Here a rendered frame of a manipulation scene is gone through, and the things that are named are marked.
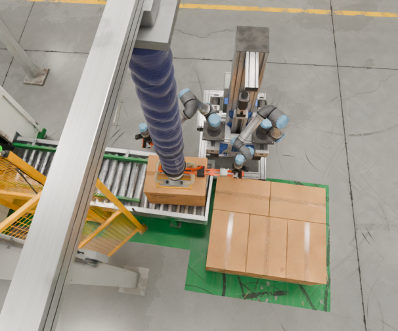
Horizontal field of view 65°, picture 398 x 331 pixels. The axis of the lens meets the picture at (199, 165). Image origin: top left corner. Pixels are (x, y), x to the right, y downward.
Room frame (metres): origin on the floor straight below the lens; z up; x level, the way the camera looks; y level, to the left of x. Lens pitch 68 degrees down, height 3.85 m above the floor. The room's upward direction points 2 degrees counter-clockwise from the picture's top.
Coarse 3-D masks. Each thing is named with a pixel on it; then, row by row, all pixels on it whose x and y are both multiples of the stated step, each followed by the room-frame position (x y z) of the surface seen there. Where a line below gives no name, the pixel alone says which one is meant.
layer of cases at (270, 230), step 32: (224, 192) 1.01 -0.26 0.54; (256, 192) 0.99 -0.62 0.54; (288, 192) 0.97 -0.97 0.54; (320, 192) 0.96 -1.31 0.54; (224, 224) 0.66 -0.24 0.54; (256, 224) 0.64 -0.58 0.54; (288, 224) 0.63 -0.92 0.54; (320, 224) 0.61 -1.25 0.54; (224, 256) 0.33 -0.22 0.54; (256, 256) 0.32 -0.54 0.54; (288, 256) 0.30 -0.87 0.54; (320, 256) 0.29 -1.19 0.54
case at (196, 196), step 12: (156, 156) 1.29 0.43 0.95; (204, 180) 1.02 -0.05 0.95; (144, 192) 0.92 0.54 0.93; (156, 192) 0.91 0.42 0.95; (168, 192) 0.91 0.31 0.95; (180, 192) 0.90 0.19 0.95; (192, 192) 0.90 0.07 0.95; (204, 192) 0.89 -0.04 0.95; (180, 204) 0.89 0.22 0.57; (192, 204) 0.87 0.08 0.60; (204, 204) 0.86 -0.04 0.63
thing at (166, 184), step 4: (164, 180) 1.03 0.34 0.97; (168, 180) 1.03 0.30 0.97; (180, 180) 1.02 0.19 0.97; (184, 180) 1.02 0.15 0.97; (188, 180) 1.02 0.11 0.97; (160, 184) 0.99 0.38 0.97; (164, 184) 0.99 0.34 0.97; (168, 184) 0.98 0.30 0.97; (180, 184) 0.98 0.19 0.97; (184, 184) 0.98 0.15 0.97; (180, 188) 0.94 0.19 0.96; (184, 188) 0.93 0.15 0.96; (188, 188) 0.93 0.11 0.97
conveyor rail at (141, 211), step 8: (24, 192) 1.09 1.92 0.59; (104, 208) 0.90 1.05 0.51; (112, 208) 0.87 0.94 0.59; (128, 208) 0.86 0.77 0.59; (136, 208) 0.86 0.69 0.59; (144, 208) 0.85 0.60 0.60; (152, 216) 0.80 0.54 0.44; (160, 216) 0.78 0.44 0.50; (168, 216) 0.77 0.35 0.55; (176, 216) 0.75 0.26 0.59; (184, 216) 0.75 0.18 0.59; (192, 216) 0.75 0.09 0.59; (200, 216) 0.74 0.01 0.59
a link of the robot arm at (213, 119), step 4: (208, 116) 1.56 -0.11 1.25; (212, 116) 1.54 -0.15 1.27; (216, 116) 1.54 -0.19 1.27; (208, 120) 1.51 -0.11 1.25; (212, 120) 1.50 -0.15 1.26; (216, 120) 1.50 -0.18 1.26; (220, 120) 1.51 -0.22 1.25; (208, 124) 1.51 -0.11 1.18; (212, 124) 1.47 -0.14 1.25; (216, 124) 1.47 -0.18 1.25; (212, 128) 1.46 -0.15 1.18; (216, 128) 1.46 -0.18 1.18
